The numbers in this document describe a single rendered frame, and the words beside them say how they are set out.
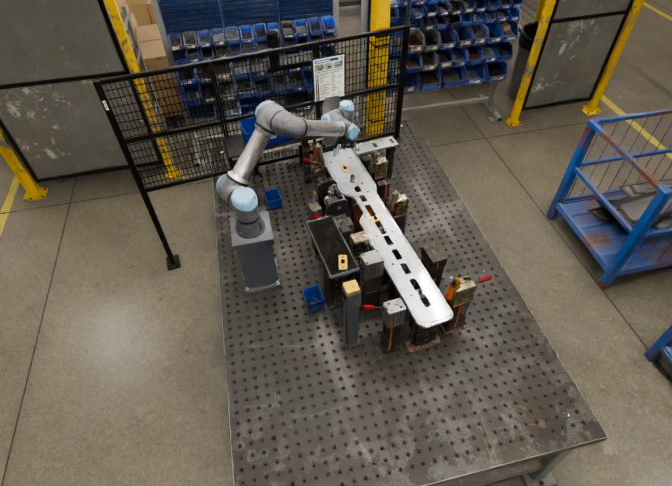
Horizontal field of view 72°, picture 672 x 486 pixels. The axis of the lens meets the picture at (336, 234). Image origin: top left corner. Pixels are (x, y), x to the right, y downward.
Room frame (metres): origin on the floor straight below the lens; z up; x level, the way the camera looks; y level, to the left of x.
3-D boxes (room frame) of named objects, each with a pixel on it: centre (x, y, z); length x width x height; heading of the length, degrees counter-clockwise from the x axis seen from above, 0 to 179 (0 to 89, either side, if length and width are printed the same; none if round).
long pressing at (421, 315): (1.77, -0.23, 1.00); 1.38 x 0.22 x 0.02; 19
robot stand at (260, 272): (1.64, 0.43, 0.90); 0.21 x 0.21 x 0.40; 12
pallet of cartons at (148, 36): (4.82, 2.02, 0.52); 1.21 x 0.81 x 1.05; 16
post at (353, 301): (1.22, -0.06, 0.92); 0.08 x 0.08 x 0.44; 19
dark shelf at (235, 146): (2.57, 0.27, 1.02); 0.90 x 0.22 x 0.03; 109
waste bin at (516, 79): (4.69, -2.19, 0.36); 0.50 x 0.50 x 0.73
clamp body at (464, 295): (1.30, -0.59, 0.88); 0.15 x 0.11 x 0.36; 109
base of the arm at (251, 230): (1.64, 0.43, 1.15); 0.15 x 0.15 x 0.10
